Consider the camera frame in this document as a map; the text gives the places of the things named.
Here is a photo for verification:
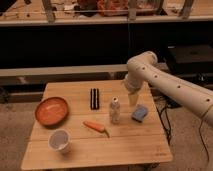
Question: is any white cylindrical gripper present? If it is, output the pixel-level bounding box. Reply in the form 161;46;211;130
124;74;143;107

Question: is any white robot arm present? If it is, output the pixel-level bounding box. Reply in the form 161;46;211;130
124;51;213;127

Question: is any clear plastic bottle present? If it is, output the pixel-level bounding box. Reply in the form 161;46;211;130
109;97;120;124

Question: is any blue sponge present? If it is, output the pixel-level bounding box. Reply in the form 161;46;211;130
131;105;148;122

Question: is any black white striped block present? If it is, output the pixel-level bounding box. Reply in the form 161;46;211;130
90;88;100;110

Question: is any orange carrot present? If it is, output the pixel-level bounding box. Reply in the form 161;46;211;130
83;121;110;137

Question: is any black box on shelf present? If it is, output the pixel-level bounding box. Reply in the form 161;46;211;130
165;45;213;74

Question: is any orange round bowl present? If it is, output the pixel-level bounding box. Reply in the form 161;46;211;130
35;97;69;126

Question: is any orange red cluttered object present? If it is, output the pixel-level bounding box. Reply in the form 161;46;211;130
97;0;128;16

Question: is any black cable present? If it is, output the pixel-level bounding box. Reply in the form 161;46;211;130
155;97;174;146

